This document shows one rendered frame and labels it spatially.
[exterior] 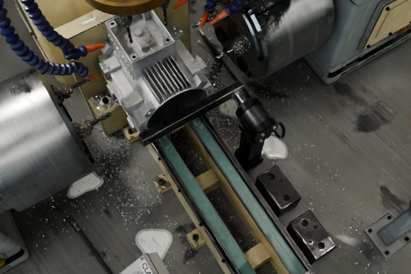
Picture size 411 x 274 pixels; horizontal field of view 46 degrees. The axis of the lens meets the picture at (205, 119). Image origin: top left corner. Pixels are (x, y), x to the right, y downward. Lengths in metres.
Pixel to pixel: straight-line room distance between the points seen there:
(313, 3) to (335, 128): 0.38
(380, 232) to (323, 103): 0.36
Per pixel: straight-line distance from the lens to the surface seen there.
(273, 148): 1.26
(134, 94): 1.01
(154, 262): 0.90
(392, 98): 1.41
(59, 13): 1.15
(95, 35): 1.06
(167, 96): 0.97
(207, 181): 1.17
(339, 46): 1.23
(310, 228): 1.14
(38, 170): 0.96
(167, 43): 0.99
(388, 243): 1.23
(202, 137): 1.13
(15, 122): 0.94
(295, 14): 1.07
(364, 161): 1.30
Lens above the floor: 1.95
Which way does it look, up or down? 63 degrees down
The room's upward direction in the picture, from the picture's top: straight up
